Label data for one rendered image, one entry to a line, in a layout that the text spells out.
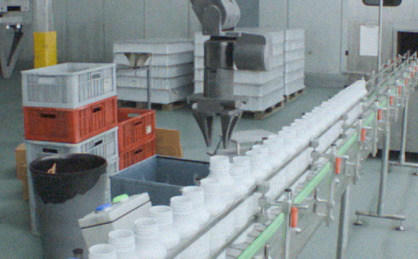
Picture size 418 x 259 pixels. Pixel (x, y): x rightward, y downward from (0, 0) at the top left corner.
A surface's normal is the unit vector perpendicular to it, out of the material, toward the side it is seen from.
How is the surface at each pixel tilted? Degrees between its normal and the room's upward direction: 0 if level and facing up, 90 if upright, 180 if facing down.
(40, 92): 90
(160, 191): 90
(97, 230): 90
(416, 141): 90
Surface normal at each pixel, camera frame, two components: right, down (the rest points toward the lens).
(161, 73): -0.44, 0.18
